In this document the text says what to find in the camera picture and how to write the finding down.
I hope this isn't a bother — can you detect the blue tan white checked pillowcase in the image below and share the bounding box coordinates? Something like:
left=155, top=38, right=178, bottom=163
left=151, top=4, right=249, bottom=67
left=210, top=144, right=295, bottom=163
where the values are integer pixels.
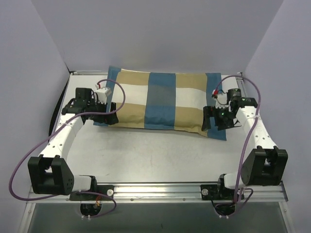
left=106, top=66, right=226, bottom=141

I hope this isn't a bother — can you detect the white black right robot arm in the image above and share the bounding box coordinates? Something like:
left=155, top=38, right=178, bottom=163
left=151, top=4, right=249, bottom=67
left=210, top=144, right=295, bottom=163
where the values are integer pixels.
left=202, top=88, right=288, bottom=199

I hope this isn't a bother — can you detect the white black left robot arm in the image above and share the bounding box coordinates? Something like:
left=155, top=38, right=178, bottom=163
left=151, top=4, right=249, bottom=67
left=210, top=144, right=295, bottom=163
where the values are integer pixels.
left=28, top=87, right=119, bottom=200

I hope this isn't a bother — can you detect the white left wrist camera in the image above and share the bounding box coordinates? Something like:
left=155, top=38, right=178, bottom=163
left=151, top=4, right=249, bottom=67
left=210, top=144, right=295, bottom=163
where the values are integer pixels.
left=95, top=87, right=111, bottom=104

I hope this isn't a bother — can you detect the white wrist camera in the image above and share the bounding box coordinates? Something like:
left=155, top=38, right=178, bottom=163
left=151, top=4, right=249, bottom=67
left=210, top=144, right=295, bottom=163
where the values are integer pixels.
left=95, top=87, right=111, bottom=104
left=213, top=94, right=228, bottom=109

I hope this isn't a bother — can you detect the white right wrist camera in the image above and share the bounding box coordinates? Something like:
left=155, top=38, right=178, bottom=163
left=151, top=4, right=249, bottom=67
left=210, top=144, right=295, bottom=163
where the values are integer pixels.
left=213, top=94, right=228, bottom=109

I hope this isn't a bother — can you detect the aluminium back frame rail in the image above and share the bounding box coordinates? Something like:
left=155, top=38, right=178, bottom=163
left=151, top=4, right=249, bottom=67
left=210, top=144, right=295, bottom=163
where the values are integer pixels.
left=69, top=69, right=243, bottom=76

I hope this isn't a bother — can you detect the aluminium frame rail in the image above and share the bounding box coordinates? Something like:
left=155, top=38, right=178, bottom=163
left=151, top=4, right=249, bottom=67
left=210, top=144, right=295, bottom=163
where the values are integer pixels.
left=69, top=69, right=243, bottom=76
left=28, top=182, right=288, bottom=204

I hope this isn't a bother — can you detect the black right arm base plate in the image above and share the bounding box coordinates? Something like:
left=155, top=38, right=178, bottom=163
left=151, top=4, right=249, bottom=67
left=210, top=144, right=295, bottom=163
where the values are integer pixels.
left=200, top=183, right=234, bottom=201

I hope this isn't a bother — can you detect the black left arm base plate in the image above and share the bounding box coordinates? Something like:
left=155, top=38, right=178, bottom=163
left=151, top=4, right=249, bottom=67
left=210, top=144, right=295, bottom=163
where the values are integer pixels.
left=69, top=184, right=115, bottom=201

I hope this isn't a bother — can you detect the aluminium front frame rail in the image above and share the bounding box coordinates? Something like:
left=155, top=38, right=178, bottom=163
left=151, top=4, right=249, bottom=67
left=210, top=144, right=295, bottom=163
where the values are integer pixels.
left=28, top=182, right=288, bottom=204

